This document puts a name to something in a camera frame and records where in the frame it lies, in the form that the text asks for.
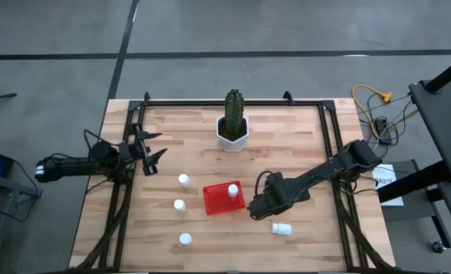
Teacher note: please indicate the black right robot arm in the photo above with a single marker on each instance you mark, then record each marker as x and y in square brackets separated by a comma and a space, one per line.
[324, 167]

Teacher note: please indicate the white plastic pill bottle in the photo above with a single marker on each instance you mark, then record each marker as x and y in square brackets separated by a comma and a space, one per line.
[282, 229]
[232, 189]
[179, 205]
[185, 239]
[183, 179]

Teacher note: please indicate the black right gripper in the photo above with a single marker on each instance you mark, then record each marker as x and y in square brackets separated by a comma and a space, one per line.
[279, 194]

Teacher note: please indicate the black aluminium table frame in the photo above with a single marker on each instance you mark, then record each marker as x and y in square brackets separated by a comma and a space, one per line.
[210, 102]

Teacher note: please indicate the red plastic mesh basket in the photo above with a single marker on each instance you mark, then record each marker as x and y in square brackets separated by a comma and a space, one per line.
[218, 201]

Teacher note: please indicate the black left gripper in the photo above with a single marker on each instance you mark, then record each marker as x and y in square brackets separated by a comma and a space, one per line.
[134, 152]

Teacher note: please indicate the black caster wheel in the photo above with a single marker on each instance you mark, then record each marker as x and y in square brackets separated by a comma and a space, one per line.
[437, 247]

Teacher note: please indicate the black power adapter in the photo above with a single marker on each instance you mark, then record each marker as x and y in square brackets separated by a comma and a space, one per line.
[381, 127]

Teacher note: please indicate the black equipment cart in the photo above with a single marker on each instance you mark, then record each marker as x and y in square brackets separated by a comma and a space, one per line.
[446, 114]

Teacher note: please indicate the black metal stand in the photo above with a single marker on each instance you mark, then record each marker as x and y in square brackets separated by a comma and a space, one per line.
[4, 185]

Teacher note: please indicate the green column cactus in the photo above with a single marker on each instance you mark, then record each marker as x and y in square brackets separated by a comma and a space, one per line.
[234, 110]

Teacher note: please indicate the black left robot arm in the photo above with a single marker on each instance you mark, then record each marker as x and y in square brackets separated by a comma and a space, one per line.
[73, 167]

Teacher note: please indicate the white hexagonal plant pot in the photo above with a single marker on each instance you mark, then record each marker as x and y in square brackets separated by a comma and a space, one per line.
[229, 146]

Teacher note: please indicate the white printed paper sheet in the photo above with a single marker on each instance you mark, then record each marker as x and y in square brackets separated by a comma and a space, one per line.
[391, 190]

